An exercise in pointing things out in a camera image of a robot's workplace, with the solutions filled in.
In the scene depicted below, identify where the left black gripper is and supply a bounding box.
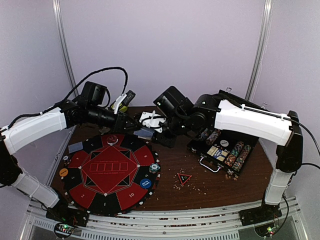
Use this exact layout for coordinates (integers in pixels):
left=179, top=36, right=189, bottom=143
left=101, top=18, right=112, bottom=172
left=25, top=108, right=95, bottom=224
left=86, top=104, right=141, bottom=134

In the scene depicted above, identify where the single blue playing card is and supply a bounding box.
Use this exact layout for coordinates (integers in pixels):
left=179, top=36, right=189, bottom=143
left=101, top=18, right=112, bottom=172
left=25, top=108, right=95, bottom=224
left=68, top=142, right=83, bottom=154

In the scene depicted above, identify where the blue playing card deck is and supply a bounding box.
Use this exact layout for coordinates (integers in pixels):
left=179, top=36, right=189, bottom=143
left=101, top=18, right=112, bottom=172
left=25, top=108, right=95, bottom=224
left=133, top=128, right=154, bottom=140

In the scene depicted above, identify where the small poker chip stack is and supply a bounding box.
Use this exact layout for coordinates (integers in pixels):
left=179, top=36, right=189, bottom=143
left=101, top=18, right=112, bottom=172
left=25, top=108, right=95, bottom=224
left=62, top=155, right=70, bottom=166

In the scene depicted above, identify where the teal poker chip stack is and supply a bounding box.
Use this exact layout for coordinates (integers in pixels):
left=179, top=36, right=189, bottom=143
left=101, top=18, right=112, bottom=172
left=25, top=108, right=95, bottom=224
left=149, top=163, right=161, bottom=174

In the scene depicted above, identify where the orange big blind button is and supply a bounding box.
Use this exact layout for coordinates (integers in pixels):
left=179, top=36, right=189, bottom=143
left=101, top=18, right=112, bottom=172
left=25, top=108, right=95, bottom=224
left=59, top=168, right=69, bottom=178

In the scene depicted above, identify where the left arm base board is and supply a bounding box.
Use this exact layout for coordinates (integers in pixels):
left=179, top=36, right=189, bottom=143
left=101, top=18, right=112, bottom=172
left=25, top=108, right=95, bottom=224
left=45, top=208, right=89, bottom=239

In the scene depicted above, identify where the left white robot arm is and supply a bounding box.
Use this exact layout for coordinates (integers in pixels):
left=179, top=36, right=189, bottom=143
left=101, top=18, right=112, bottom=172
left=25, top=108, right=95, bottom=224
left=0, top=82, right=136, bottom=222

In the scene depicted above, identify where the right arm base board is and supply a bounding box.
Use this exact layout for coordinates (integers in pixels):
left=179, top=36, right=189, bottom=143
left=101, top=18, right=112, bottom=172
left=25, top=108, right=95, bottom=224
left=239, top=207, right=283, bottom=238

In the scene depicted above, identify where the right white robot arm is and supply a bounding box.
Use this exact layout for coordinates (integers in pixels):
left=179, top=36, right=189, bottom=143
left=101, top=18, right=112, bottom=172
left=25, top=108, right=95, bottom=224
left=153, top=86, right=303, bottom=221

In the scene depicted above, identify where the white round button in case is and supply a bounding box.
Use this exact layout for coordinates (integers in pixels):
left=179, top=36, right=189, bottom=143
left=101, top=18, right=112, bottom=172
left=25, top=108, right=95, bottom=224
left=220, top=139, right=229, bottom=148

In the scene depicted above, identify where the green bowl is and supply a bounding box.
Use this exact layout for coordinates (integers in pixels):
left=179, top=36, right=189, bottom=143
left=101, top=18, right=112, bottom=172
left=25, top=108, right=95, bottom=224
left=118, top=103, right=128, bottom=113

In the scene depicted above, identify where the clear dealer button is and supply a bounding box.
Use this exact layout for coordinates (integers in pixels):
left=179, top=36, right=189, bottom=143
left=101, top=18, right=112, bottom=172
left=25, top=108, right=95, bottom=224
left=106, top=135, right=119, bottom=146

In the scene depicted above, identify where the boxed card deck in case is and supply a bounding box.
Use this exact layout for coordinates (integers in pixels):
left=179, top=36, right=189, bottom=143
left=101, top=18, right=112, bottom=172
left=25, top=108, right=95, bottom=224
left=207, top=146, right=229, bottom=162

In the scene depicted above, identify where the black poker chip case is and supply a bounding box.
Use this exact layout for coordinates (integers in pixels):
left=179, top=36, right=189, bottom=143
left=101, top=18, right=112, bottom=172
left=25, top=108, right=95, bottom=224
left=186, top=89, right=272, bottom=181

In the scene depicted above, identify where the poker chip row two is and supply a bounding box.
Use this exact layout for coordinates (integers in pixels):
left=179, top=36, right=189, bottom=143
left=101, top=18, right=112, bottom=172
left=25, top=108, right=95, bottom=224
left=232, top=144, right=252, bottom=172

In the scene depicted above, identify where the red black triangle token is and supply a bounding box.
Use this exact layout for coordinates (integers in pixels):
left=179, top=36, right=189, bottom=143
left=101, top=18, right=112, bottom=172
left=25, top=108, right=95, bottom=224
left=177, top=173, right=192, bottom=186

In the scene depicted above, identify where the round red black poker mat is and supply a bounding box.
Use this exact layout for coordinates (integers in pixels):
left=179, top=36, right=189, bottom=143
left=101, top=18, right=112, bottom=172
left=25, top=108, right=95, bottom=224
left=60, top=134, right=161, bottom=217

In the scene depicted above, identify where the blue small blind button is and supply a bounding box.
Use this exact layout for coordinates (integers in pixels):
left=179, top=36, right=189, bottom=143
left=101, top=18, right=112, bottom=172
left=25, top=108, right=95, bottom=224
left=139, top=178, right=152, bottom=189

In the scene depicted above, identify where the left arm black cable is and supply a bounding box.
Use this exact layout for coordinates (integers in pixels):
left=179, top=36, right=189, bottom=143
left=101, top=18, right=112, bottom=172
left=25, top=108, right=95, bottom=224
left=9, top=66, right=130, bottom=126

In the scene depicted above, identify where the chrome case handle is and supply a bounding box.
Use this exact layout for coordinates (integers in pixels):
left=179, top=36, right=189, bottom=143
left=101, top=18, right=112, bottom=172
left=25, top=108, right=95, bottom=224
left=198, top=155, right=222, bottom=174

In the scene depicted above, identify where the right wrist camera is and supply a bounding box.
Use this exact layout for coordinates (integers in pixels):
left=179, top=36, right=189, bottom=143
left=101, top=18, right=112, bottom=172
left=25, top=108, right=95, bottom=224
left=139, top=110, right=167, bottom=133

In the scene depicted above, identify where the right aluminium post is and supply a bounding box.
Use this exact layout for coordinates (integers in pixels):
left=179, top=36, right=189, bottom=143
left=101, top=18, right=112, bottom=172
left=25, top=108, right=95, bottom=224
left=245, top=0, right=274, bottom=102

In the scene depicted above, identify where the aluminium post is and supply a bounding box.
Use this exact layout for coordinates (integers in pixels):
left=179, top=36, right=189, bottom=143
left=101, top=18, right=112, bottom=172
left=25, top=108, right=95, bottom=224
left=245, top=0, right=274, bottom=102
left=52, top=0, right=79, bottom=100

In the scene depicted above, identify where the aluminium front rail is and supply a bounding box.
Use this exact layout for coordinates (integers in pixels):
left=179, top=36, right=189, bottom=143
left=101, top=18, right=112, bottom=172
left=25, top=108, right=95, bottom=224
left=18, top=197, right=310, bottom=240

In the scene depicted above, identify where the left aluminium post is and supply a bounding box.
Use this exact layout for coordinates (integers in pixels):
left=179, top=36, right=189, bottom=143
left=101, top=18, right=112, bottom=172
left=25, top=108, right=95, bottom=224
left=52, top=0, right=79, bottom=100

